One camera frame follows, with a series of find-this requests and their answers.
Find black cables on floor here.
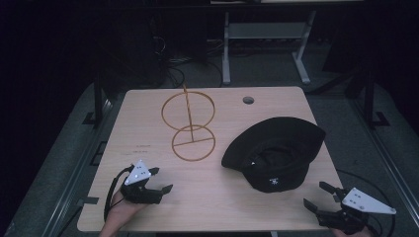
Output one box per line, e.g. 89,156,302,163
150,35,225,89

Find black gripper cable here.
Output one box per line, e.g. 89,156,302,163
335,168,397,237
103,165,135,223

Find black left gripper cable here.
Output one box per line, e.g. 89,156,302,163
103,165,135,223

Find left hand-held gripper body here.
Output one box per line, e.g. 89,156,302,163
120,159,165,205

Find gold wire hat stand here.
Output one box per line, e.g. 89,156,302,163
160,83,217,163

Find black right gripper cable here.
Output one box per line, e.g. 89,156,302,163
335,168,397,237

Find grey metal desk frame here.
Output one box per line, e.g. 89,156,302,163
221,10,318,87

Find black brimmed hat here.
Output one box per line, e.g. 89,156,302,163
220,116,327,194

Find black metal stand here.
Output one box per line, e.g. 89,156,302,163
82,64,111,128
357,64,391,130

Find person's left hand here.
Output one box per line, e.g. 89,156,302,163
106,190,147,229

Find grey metal floor rail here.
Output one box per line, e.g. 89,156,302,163
347,97,419,228
41,97,113,237

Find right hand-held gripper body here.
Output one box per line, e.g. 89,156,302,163
315,187,397,236

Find person's right hand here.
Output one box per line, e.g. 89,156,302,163
330,225,374,237

